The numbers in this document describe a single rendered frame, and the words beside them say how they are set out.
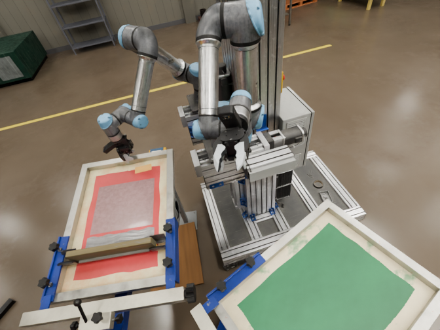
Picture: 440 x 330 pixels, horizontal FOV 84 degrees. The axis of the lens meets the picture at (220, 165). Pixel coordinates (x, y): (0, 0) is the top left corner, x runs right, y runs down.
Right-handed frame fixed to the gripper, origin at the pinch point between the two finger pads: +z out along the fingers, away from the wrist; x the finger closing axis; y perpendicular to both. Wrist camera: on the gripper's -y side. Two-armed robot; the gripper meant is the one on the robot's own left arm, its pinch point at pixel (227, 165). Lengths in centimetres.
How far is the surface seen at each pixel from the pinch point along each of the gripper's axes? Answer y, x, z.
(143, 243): 49, 53, -2
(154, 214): 56, 58, -22
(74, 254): 45, 84, 6
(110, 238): 54, 78, -7
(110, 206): 51, 85, -25
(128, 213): 54, 73, -22
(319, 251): 76, -24, -13
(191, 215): 156, 89, -86
